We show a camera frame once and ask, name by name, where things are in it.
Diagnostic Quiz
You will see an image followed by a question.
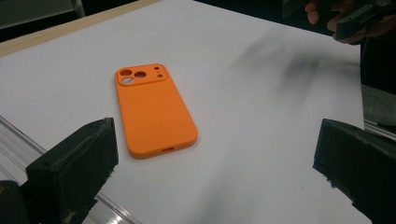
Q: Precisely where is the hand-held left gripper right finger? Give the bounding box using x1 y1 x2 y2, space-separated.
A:
312 118 396 224

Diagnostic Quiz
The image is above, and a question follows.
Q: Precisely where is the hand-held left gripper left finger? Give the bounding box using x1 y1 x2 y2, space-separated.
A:
20 117 120 224

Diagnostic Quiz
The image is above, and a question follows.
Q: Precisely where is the clear plastic tray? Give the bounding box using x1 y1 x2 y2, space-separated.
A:
0 115 135 224

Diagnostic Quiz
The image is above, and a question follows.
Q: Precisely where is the orange phone case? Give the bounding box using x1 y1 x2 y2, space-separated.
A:
114 63 199 161

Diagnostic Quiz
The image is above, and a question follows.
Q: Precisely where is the aluminium rail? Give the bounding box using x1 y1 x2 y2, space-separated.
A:
363 119 396 135

